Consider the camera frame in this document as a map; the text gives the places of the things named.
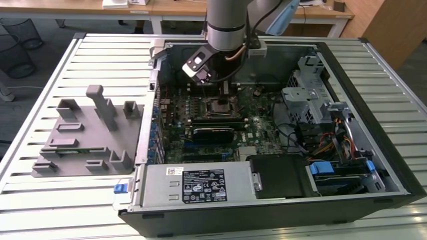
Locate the white box with print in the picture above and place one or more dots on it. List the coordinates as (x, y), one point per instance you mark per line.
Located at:
(138, 2)

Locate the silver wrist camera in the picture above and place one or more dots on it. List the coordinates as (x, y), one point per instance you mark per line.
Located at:
(196, 60)

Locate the small silver heatsink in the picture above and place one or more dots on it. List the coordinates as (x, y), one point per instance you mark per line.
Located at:
(247, 151)

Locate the black disk drive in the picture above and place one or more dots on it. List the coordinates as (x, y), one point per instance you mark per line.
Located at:
(336, 186)

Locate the green RAM stick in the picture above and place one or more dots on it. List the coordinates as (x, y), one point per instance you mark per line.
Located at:
(80, 150)

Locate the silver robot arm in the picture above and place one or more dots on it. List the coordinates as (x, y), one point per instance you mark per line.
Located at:
(227, 37)

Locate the silver power supply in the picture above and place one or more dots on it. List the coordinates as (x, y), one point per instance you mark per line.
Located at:
(156, 185)

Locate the grey parts rack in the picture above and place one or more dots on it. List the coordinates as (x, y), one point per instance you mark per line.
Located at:
(90, 140)

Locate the silver CPU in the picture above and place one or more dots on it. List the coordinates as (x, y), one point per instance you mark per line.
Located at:
(216, 108)

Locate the blue disk carrier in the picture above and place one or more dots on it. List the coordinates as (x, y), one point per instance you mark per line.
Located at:
(320, 168)

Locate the black graphics card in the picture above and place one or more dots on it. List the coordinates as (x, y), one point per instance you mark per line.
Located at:
(214, 136)

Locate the black mesh bin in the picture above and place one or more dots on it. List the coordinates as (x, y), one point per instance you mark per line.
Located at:
(16, 57)
(23, 30)

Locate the blue bracket clip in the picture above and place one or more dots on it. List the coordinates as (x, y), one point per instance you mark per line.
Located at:
(154, 126)
(151, 144)
(151, 153)
(152, 135)

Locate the silver disk bay cage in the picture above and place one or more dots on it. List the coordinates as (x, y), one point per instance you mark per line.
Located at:
(296, 95)

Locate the silver disk bay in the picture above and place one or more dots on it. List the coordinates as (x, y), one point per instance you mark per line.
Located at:
(376, 182)

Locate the plain white box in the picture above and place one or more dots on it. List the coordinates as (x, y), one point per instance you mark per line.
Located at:
(115, 3)

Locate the small brown box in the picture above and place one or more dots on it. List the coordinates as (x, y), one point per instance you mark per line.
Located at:
(339, 6)

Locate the wooden cabinet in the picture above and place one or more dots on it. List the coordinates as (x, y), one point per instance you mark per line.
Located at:
(394, 30)

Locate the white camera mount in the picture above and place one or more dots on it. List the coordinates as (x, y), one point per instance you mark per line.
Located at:
(258, 52)

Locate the white furniture foot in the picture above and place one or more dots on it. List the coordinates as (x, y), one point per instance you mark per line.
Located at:
(6, 93)

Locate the blue case latch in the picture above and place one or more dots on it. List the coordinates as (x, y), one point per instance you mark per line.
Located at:
(120, 188)

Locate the wooden desk white frame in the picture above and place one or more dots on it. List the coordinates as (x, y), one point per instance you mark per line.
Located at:
(334, 13)
(50, 10)

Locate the round coin battery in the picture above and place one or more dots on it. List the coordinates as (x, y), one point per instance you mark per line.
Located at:
(256, 92)

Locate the black PC case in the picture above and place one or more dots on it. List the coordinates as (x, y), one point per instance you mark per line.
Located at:
(267, 220)

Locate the green motherboard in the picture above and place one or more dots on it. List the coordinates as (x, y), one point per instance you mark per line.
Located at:
(263, 125)

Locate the CPU socket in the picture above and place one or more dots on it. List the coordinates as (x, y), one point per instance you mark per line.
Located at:
(222, 116)

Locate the blue plastic clip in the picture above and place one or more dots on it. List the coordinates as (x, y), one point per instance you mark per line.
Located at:
(368, 167)

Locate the black plastic shroud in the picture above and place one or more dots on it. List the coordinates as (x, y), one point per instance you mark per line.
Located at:
(280, 175)

